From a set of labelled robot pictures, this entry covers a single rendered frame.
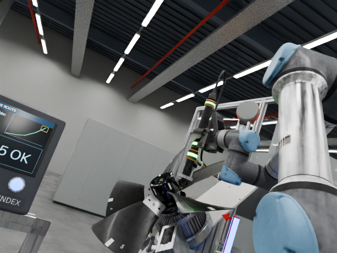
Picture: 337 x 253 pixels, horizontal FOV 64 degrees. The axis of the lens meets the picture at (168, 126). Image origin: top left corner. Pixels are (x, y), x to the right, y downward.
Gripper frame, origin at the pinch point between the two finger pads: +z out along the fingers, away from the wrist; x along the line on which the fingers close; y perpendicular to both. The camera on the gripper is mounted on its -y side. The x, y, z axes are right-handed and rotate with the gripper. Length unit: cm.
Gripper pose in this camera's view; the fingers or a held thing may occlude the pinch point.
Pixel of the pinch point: (196, 133)
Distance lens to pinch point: 121.8
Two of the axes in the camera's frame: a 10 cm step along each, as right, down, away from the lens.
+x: 8.1, 4.0, 4.3
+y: -3.5, 9.2, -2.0
